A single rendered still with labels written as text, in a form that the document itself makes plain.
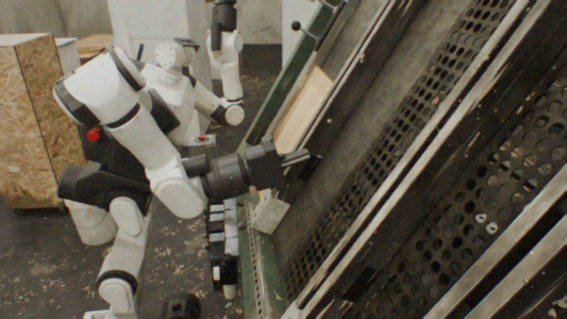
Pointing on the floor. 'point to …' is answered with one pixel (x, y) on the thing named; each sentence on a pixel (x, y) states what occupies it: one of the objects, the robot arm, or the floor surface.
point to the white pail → (92, 223)
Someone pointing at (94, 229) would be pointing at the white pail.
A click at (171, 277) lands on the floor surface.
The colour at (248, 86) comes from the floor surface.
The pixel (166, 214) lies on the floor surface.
